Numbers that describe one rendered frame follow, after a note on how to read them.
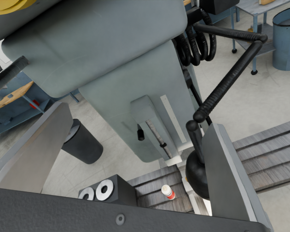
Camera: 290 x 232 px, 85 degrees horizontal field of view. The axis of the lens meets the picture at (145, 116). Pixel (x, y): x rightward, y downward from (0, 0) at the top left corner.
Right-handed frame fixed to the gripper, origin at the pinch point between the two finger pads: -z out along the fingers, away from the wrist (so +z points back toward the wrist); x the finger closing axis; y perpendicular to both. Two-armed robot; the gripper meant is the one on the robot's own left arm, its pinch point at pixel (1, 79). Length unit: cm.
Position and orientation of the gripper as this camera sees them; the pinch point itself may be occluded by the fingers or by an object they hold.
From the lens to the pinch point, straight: 77.8
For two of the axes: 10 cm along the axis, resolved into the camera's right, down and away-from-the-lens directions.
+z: -2.5, 1.0, -9.6
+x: 7.7, -5.9, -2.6
